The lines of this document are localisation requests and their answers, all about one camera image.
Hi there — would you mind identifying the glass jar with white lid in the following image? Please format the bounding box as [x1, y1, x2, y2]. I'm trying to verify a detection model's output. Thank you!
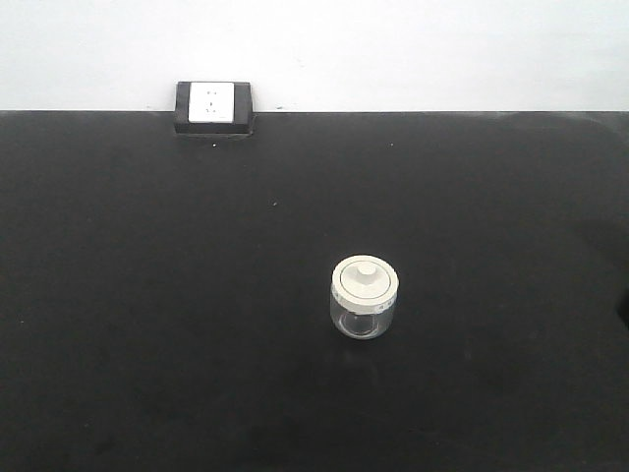
[329, 255, 399, 340]

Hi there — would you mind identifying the white power socket black box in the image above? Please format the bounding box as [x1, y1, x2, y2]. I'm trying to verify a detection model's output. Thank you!
[174, 82, 255, 137]

